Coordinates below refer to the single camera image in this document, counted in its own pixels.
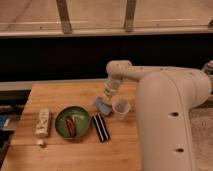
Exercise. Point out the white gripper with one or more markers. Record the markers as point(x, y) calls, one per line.
point(111, 88)

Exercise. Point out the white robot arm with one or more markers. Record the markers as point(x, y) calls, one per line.
point(164, 97)

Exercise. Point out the clear plastic cup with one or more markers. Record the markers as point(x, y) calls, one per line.
point(120, 108)

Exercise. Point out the black striped eraser block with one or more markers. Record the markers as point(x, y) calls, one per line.
point(101, 128)

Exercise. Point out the green bowl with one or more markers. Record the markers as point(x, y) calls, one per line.
point(80, 117)

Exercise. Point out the red brown food item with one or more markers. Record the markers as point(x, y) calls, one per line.
point(71, 126)

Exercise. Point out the white lying bottle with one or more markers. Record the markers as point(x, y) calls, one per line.
point(43, 124)

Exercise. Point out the small white bottle cap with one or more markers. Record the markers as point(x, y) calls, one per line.
point(40, 142)

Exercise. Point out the blue object at left edge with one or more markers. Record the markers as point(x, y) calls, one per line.
point(7, 123)

